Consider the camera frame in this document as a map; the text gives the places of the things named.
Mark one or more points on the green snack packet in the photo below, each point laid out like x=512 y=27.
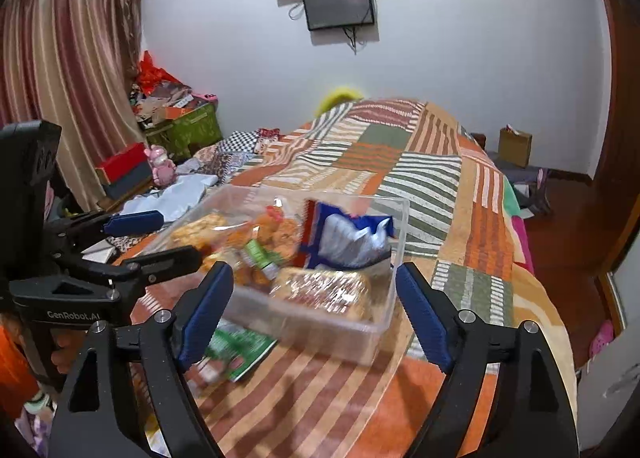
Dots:
x=240 y=348

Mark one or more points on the pile of papers and boxes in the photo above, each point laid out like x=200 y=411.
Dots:
x=165 y=100

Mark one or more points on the person's left hand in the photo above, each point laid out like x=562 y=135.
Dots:
x=59 y=342

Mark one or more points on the striped brown curtain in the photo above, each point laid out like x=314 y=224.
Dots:
x=65 y=77

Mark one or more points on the red box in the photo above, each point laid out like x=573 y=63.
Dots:
x=122 y=162

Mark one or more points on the dark grey box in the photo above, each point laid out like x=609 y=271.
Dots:
x=130 y=185

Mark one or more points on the checkered patchwork quilt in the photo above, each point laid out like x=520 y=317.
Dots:
x=235 y=152

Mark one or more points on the yellow curved cushion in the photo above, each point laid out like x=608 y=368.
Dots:
x=340 y=97

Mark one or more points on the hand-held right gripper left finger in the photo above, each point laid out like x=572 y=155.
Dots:
x=205 y=318

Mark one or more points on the green label spicy strip packet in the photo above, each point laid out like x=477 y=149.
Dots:
x=257 y=258

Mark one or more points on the person's left forearm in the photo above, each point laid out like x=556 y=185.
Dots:
x=17 y=363

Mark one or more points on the yellow trimmed clear packet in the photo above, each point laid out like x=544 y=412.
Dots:
x=210 y=230

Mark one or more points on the green storage box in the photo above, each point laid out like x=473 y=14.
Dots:
x=192 y=130

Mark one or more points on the blue white snack packet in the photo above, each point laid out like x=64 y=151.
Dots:
x=350 y=238

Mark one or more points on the brown bread packet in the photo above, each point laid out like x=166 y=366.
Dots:
x=320 y=290

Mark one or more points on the brown paper bag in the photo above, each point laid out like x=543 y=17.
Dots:
x=515 y=146

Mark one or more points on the red plastic bag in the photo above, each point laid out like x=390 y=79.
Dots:
x=152 y=72

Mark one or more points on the pink rabbit toy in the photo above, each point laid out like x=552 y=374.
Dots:
x=161 y=167

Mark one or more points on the small wall monitor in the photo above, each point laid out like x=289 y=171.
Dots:
x=337 y=5

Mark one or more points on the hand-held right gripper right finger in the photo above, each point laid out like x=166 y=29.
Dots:
x=425 y=318

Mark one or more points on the light blue cloth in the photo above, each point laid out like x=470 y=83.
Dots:
x=185 y=190

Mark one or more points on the pink slipper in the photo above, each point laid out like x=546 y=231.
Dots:
x=601 y=338

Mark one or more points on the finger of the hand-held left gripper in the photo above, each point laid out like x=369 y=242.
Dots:
x=132 y=223
x=160 y=263

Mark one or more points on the white heart sliding door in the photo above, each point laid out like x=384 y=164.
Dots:
x=620 y=363

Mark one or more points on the round cookie packet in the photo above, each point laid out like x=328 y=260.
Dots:
x=280 y=233

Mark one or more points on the dark clothes pile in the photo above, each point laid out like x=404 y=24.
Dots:
x=535 y=193

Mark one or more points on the clear plastic container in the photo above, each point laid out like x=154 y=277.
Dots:
x=350 y=338

